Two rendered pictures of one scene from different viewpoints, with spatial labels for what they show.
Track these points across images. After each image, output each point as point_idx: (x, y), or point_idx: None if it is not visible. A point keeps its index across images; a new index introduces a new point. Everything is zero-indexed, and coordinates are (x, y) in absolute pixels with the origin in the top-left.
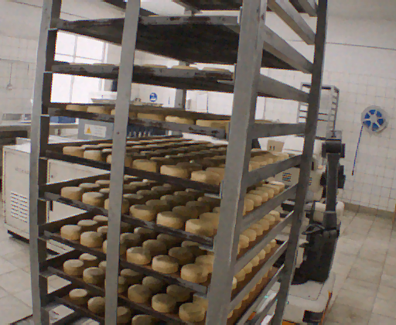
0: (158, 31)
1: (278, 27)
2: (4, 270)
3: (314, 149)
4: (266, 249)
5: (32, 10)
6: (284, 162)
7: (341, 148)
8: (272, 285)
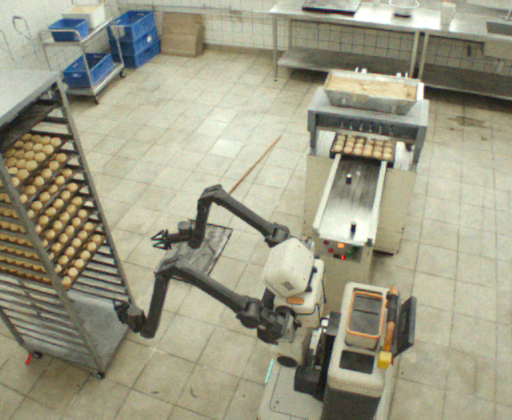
0: None
1: None
2: (273, 183)
3: (269, 272)
4: (41, 267)
5: None
6: None
7: (155, 278)
8: (43, 286)
